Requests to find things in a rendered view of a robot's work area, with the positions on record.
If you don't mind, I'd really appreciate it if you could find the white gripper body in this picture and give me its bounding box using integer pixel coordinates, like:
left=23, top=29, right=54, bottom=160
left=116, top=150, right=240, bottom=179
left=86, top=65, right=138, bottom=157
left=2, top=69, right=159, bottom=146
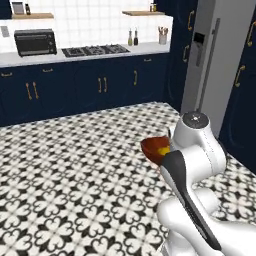
left=167, top=126, right=175, bottom=150

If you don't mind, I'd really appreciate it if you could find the yellow lemon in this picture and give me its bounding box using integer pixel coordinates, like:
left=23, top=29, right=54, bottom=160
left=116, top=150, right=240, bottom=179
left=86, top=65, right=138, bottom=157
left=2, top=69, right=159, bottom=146
left=157, top=147, right=171, bottom=158

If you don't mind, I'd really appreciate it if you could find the red-brown bowl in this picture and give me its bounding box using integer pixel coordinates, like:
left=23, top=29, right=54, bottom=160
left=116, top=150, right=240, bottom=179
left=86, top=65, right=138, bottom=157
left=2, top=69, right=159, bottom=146
left=140, top=135, right=172, bottom=167

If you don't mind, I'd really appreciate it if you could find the grey fridge door with dispenser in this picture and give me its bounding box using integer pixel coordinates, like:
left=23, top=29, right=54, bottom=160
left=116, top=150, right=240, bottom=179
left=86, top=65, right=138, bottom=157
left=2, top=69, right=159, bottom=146
left=179, top=0, right=217, bottom=114

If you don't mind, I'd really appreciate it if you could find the plain grey fridge door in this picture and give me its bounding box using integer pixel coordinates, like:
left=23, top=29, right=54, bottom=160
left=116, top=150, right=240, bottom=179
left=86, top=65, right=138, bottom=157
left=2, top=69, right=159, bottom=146
left=197, top=0, right=256, bottom=138

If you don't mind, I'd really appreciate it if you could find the grey fridge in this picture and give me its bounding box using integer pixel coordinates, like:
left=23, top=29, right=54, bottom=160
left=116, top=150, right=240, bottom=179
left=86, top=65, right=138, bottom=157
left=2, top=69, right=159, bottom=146
left=179, top=0, right=256, bottom=138

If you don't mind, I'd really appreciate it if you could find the tall navy cupboard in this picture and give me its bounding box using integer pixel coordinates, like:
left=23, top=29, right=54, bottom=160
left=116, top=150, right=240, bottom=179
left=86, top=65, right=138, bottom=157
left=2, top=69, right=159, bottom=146
left=218, top=5, right=256, bottom=175
left=154, top=0, right=199, bottom=113

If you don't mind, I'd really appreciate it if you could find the grey pot with tools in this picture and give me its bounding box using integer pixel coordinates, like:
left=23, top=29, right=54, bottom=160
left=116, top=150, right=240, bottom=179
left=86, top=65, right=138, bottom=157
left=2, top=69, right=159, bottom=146
left=157, top=26, right=169, bottom=46

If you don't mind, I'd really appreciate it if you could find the navy base cupboard run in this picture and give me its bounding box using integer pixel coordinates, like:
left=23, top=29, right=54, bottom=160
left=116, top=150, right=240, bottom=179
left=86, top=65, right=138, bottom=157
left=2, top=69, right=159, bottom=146
left=0, top=52, right=172, bottom=128

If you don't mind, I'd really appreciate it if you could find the dark glass bottle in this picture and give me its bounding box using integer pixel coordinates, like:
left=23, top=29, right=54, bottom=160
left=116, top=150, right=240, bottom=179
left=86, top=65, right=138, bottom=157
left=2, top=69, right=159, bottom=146
left=133, top=27, right=140, bottom=47

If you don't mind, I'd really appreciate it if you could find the green glass bottle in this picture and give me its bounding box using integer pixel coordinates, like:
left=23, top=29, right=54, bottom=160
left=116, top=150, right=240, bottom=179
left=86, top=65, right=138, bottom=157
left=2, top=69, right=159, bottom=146
left=127, top=28, right=134, bottom=47

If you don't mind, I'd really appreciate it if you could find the black gas hob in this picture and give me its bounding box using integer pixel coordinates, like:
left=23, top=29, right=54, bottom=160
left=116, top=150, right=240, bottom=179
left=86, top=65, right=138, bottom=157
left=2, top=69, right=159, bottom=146
left=61, top=43, right=131, bottom=58

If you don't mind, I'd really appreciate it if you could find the black toaster oven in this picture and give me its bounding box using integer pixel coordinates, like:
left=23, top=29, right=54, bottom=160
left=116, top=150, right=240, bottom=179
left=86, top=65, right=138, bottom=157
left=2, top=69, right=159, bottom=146
left=13, top=28, right=58, bottom=57

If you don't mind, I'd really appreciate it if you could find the wooden wall shelf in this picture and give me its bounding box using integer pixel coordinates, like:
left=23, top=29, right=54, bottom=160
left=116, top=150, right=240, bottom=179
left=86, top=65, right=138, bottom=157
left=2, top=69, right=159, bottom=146
left=121, top=10, right=166, bottom=17
left=11, top=12, right=55, bottom=20

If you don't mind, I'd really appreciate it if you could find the grey wall socket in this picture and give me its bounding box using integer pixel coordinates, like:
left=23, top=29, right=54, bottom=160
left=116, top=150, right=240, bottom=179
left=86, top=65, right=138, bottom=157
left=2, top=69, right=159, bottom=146
left=0, top=25, right=11, bottom=39

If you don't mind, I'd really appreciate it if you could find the white picture frame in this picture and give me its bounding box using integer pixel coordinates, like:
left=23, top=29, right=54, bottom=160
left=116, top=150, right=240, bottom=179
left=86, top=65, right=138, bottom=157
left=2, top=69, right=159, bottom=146
left=11, top=1, right=25, bottom=15

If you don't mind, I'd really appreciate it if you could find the navy wall cupboard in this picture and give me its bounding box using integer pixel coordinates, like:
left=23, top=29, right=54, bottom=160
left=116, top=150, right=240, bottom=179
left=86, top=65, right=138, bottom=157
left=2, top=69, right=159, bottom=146
left=0, top=0, right=13, bottom=20

